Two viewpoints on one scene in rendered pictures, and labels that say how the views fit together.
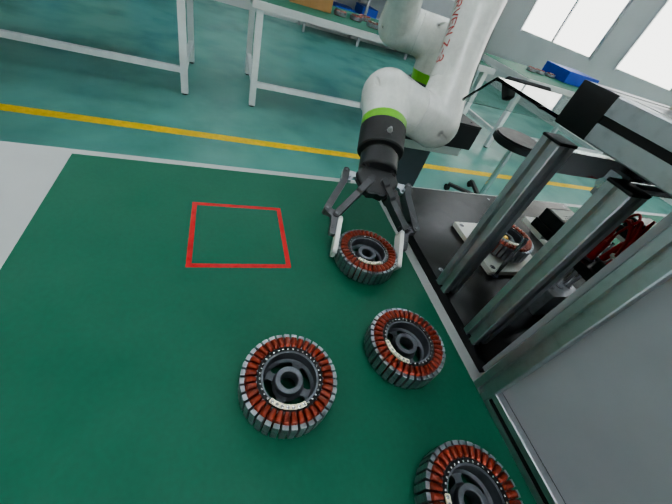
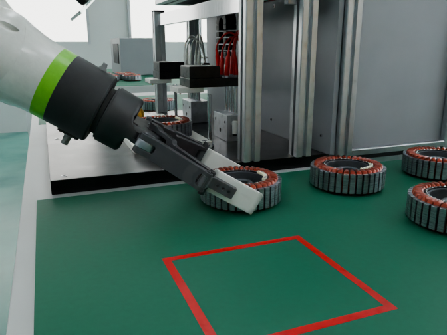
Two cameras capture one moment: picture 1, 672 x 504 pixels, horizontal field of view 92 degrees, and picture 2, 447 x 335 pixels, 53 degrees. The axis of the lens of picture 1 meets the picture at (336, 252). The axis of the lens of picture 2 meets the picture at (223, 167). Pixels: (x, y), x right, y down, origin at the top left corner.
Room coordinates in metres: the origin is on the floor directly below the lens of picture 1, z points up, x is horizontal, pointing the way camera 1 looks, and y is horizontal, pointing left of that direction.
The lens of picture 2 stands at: (0.40, 0.54, 0.96)
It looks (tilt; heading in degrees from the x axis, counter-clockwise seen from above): 15 degrees down; 276
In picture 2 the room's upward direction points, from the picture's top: straight up
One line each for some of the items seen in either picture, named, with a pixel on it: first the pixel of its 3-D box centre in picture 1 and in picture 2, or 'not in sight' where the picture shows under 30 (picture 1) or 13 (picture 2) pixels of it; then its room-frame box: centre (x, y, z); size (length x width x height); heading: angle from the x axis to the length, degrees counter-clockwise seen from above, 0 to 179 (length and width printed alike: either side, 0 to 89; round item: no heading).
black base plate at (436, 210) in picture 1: (536, 258); (157, 136); (0.66, -0.44, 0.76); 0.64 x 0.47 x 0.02; 118
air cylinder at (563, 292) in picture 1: (548, 294); (231, 124); (0.49, -0.39, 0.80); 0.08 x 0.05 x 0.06; 118
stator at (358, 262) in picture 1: (365, 255); (240, 187); (0.44, -0.05, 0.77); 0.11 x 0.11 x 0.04
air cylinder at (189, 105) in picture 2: not in sight; (195, 110); (0.60, -0.61, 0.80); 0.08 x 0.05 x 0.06; 118
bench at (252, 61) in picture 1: (362, 70); not in sight; (3.52, 0.39, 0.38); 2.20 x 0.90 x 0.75; 118
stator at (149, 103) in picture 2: not in sight; (157, 104); (0.79, -0.93, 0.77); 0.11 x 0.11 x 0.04
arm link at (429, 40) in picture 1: (435, 51); not in sight; (1.33, -0.08, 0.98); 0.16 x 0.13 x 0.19; 92
